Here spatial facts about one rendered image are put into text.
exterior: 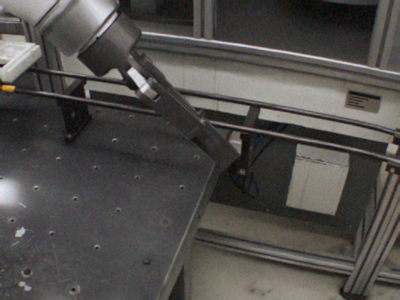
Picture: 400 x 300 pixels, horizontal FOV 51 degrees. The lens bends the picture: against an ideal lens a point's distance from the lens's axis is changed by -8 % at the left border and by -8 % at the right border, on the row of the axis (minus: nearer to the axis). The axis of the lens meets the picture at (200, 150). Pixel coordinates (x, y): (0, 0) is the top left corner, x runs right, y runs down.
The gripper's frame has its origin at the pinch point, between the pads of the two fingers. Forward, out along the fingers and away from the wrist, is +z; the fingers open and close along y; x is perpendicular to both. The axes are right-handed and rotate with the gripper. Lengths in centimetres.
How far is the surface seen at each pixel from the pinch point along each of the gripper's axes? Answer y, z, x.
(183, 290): 37, 43, 39
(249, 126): 33.3, 18.8, -3.6
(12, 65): 58, -26, 28
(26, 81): 107, -18, 45
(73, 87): 56, -10, 22
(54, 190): 39, 0, 38
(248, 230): 89, 82, 27
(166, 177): 38.1, 16.6, 18.2
